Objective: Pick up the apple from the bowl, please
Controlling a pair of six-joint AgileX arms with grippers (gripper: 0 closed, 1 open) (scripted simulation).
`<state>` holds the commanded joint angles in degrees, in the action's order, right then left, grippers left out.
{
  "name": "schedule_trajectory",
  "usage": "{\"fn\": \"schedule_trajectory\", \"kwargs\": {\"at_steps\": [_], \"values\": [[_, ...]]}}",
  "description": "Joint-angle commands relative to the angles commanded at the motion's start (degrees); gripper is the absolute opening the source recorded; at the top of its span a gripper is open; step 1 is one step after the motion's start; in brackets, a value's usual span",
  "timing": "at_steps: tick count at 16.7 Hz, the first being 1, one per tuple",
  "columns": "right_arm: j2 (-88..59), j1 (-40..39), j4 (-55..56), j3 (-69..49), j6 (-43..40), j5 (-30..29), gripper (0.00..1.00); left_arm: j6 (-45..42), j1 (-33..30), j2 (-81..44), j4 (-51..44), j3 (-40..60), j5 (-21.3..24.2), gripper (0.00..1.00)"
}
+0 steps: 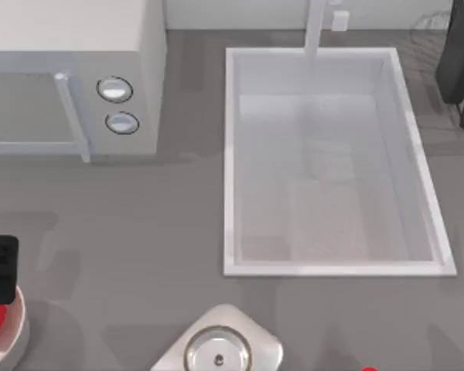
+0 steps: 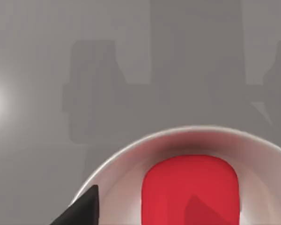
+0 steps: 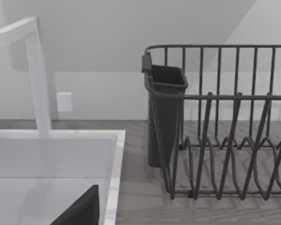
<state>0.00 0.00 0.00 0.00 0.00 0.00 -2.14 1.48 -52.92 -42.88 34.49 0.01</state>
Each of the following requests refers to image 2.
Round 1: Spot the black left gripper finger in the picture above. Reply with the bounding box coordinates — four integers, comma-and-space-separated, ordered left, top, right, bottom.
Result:
49, 184, 100, 225

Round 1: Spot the white bowl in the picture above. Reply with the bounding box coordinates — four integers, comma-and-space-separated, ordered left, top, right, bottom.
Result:
70, 125, 281, 225

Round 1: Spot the red rounded block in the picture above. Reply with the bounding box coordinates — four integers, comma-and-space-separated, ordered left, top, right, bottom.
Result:
140, 154, 240, 225

